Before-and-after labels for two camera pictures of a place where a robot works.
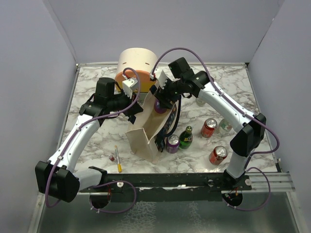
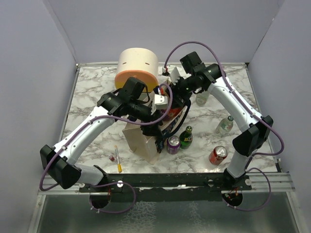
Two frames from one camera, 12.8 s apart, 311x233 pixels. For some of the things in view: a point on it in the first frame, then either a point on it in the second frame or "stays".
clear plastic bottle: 224,127 stays
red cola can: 217,155 stays
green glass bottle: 186,138 stays
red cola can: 208,127 to 171,114
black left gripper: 134,109 to 152,129
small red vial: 111,158 stays
